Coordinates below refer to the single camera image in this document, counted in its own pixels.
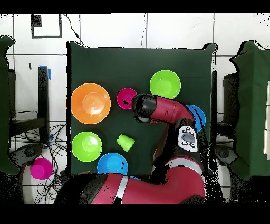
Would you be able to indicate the green plastic cup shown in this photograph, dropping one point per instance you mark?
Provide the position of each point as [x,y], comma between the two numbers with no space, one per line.
[126,142]

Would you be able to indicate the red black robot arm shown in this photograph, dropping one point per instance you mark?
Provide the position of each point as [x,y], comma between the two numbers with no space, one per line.
[168,109]

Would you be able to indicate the small pink plastic bowl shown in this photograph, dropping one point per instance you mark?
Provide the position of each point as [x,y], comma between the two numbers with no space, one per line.
[124,97]

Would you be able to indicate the green plastic bowl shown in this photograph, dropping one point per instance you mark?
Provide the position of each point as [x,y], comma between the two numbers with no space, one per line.
[86,146]
[165,85]

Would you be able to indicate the large orange plastic bowl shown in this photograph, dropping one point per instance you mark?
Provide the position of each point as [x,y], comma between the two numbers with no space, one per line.
[90,103]

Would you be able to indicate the blue plastic bowl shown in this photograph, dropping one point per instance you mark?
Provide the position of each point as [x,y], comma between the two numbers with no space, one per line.
[200,118]
[111,163]

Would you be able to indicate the dark green tablecloth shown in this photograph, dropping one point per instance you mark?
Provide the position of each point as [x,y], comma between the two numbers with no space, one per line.
[126,63]

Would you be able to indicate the black metal stand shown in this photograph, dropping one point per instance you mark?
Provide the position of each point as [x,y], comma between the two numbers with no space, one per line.
[43,95]

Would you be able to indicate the green side table cloth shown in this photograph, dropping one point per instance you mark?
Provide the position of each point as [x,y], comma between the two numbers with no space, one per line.
[253,105]
[4,105]

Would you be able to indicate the pink plastic cup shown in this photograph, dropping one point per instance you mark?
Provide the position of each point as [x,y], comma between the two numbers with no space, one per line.
[41,168]

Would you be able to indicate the grey pedestal leg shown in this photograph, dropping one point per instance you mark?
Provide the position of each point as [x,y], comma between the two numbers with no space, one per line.
[29,152]
[223,153]

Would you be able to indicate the grey square floor frame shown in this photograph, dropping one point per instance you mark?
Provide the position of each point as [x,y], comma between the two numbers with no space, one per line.
[46,37]

